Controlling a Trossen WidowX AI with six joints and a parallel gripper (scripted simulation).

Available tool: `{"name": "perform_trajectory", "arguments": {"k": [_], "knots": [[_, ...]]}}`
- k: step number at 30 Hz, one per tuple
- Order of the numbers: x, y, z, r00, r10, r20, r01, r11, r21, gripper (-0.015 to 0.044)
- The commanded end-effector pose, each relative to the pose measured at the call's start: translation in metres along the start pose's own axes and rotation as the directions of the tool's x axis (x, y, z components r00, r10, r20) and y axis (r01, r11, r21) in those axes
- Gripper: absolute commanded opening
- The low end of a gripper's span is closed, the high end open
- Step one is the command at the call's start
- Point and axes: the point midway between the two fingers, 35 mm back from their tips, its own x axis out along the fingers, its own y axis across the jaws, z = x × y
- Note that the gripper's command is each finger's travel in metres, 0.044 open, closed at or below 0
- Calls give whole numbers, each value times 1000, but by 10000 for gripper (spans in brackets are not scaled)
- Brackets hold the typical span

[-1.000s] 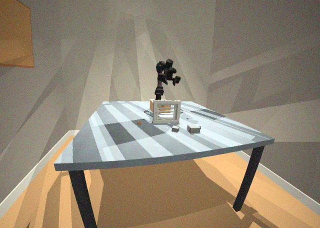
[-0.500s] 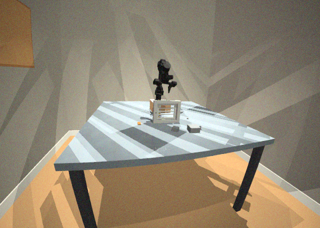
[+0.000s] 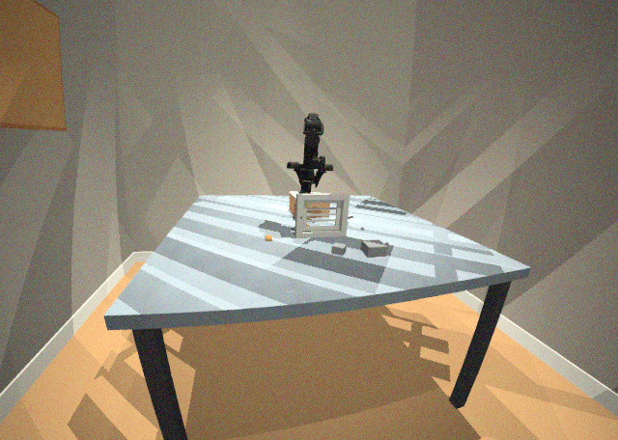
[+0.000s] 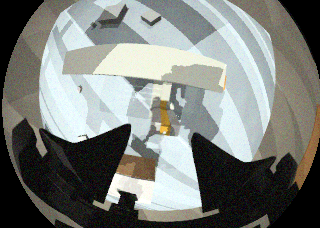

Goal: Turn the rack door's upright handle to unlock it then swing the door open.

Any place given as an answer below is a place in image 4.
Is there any small white square block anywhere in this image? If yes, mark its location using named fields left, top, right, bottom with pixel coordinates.
left=140, top=9, right=161, bottom=27

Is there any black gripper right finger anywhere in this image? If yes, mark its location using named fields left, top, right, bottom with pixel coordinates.
left=191, top=133, right=276, bottom=212

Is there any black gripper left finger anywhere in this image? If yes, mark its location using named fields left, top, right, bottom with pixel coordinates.
left=39, top=123, right=131, bottom=204

